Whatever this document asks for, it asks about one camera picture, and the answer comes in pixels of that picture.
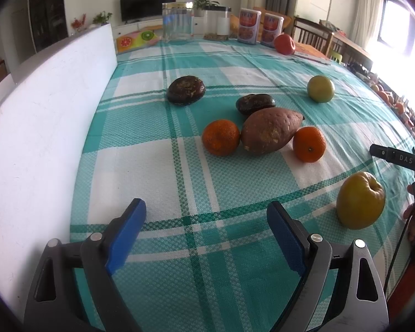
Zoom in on black television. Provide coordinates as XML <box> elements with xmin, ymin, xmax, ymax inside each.
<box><xmin>120</xmin><ymin>0</ymin><xmax>177</xmax><ymax>22</ymax></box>

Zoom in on green potted plant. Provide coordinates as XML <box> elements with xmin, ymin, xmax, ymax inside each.
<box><xmin>191</xmin><ymin>0</ymin><xmax>219</xmax><ymax>17</ymax></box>

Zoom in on red flower bouquet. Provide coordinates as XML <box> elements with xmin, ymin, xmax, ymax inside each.
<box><xmin>71</xmin><ymin>14</ymin><xmax>87</xmax><ymax>35</ymax></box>

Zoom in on large dark water chestnut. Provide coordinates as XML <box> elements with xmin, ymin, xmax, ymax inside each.
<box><xmin>167</xmin><ymin>75</ymin><xmax>206</xmax><ymax>105</ymax></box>

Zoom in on green round fruit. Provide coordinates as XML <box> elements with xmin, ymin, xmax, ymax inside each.
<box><xmin>307</xmin><ymin>75</ymin><xmax>335</xmax><ymax>103</ymax></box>

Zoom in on window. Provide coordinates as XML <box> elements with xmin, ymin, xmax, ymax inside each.
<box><xmin>378</xmin><ymin>0</ymin><xmax>415</xmax><ymax>56</ymax></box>

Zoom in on teal checkered tablecloth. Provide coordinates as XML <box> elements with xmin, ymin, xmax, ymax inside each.
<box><xmin>70</xmin><ymin>38</ymin><xmax>415</xmax><ymax>332</ymax></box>

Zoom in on glass jar with gold lid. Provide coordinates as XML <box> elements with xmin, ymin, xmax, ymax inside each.
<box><xmin>162</xmin><ymin>2</ymin><xmax>194</xmax><ymax>42</ymax></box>

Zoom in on red persimmon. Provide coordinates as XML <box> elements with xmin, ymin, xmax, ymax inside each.
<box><xmin>274</xmin><ymin>34</ymin><xmax>295</xmax><ymax>56</ymax></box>

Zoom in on pile of fruit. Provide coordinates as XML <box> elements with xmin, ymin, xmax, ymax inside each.
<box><xmin>370</xmin><ymin>82</ymin><xmax>415</xmax><ymax>142</ymax></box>

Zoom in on red label tin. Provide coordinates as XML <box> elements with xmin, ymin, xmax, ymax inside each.
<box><xmin>237</xmin><ymin>9</ymin><xmax>262</xmax><ymax>45</ymax></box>
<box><xmin>262</xmin><ymin>12</ymin><xmax>284</xmax><ymax>48</ymax></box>

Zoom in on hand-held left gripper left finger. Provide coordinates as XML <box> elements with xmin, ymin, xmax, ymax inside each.
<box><xmin>24</xmin><ymin>198</ymin><xmax>147</xmax><ymax>332</ymax></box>

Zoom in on small dark water chestnut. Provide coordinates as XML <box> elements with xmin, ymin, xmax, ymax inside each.
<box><xmin>236</xmin><ymin>93</ymin><xmax>276</xmax><ymax>116</ymax></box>

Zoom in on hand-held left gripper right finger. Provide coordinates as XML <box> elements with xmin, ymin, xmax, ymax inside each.
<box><xmin>266</xmin><ymin>201</ymin><xmax>390</xmax><ymax>332</ymax></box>

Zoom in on fruit-pattern colourful box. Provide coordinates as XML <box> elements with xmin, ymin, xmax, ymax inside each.
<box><xmin>116</xmin><ymin>30</ymin><xmax>163</xmax><ymax>55</ymax></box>

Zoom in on black cable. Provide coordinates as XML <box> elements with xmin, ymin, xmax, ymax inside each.
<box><xmin>383</xmin><ymin>211</ymin><xmax>414</xmax><ymax>295</ymax></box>

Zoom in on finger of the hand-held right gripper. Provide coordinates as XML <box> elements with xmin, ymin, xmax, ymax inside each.
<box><xmin>369</xmin><ymin>143</ymin><xmax>415</xmax><ymax>174</ymax></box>

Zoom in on orange flat box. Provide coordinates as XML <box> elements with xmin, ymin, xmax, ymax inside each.
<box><xmin>293</xmin><ymin>41</ymin><xmax>332</xmax><ymax>64</ymax></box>

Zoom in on dark display cabinet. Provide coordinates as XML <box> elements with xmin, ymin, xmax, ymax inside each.
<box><xmin>28</xmin><ymin>0</ymin><xmax>68</xmax><ymax>53</ymax></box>

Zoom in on white television cabinet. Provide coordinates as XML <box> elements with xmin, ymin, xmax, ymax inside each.
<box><xmin>111</xmin><ymin>15</ymin><xmax>208</xmax><ymax>41</ymax></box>

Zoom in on clear jar with black lid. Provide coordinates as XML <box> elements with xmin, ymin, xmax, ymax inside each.
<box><xmin>203</xmin><ymin>6</ymin><xmax>232</xmax><ymax>41</ymax></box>

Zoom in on white curtain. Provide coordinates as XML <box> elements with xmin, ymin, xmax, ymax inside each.
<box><xmin>351</xmin><ymin>0</ymin><xmax>385</xmax><ymax>51</ymax></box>

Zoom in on white board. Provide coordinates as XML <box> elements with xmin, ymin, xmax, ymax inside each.
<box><xmin>0</xmin><ymin>24</ymin><xmax>118</xmax><ymax>323</ymax></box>

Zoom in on small potted plant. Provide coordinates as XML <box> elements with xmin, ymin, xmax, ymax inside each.
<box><xmin>93</xmin><ymin>11</ymin><xmax>113</xmax><ymax>26</ymax></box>

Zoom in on yellow-green apple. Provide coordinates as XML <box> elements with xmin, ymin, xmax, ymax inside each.
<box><xmin>336</xmin><ymin>172</ymin><xmax>386</xmax><ymax>230</ymax></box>

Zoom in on orange mandarin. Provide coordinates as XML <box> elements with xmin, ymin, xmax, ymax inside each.
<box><xmin>292</xmin><ymin>126</ymin><xmax>327</xmax><ymax>163</ymax></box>
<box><xmin>202</xmin><ymin>120</ymin><xmax>241</xmax><ymax>156</ymax></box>

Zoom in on sweet potato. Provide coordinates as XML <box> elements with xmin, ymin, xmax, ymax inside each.
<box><xmin>241</xmin><ymin>107</ymin><xmax>305</xmax><ymax>155</ymax></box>

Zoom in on wooden chair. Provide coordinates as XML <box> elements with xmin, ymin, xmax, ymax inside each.
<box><xmin>292</xmin><ymin>17</ymin><xmax>334</xmax><ymax>58</ymax></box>

